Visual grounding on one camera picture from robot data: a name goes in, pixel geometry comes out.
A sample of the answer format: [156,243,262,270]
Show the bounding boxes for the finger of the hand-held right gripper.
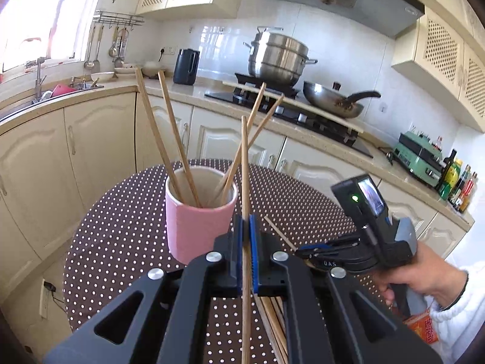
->
[296,251,336,265]
[296,234,361,254]

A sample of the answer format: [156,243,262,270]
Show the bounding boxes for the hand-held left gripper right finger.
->
[248,214,444,364]

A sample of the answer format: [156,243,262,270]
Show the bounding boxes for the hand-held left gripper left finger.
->
[42,214,243,364]

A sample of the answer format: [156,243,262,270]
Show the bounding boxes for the wooden chopstick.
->
[212,82,267,203]
[208,95,285,205]
[157,69,202,208]
[241,116,252,364]
[134,67,182,198]
[264,216,316,269]

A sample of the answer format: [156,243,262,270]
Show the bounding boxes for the pink cup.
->
[165,166,239,266]

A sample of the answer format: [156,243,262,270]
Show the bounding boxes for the person's right forearm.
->
[409,269,485,364]

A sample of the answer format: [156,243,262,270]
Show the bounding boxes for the person's right hand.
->
[379,241,468,312]

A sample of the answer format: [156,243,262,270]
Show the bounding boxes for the green electric grill appliance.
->
[390,131,444,187]

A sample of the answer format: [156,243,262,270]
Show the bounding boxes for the dark green oil bottle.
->
[440,149,458,200]

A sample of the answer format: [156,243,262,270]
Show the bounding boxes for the yellow label bottle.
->
[449,159,464,202]

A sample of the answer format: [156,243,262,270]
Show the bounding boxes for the dark sauce bottle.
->
[456,165,471,209]

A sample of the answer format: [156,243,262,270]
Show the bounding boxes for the orange packet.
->
[403,308,440,344]

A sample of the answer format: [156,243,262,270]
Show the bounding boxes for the red label sauce bottle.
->
[460,172,479,214]

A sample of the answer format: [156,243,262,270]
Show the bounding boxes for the light wooden board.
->
[222,79,364,134]

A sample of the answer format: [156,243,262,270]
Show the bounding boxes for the brown polka dot tablecloth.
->
[62,158,383,364]

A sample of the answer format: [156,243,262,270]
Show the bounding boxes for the black gas stove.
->
[205,73,374,159]

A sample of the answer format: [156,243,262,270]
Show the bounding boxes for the cream lower cabinets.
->
[0,87,476,312]

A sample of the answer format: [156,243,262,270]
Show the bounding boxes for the stainless steel steamer pot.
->
[243,26,318,88]

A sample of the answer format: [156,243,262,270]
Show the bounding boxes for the black electric kettle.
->
[173,49,200,85]

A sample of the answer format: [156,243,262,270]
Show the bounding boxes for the hanging metal skimmer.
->
[115,28,129,68]

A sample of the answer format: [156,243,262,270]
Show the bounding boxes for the hanging metal spatula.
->
[92,26,103,72]

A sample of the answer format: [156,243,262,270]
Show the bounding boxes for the hanging metal ladle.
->
[83,26,95,70]

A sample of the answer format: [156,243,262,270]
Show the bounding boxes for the grey range hood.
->
[240,0,425,39]

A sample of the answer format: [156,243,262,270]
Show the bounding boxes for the stainless steel sink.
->
[0,81,105,120]

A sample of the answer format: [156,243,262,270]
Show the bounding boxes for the metal sink faucet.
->
[25,57,48,101]

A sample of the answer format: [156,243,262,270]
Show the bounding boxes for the barred kitchen window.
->
[0,0,110,72]

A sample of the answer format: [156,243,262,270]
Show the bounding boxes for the steel wok with black handle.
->
[303,80,381,119]

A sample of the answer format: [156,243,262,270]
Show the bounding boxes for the low wall socket with plug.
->
[39,278,65,320]

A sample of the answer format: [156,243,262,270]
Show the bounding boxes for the metal wall utensil rack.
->
[93,11,145,27]

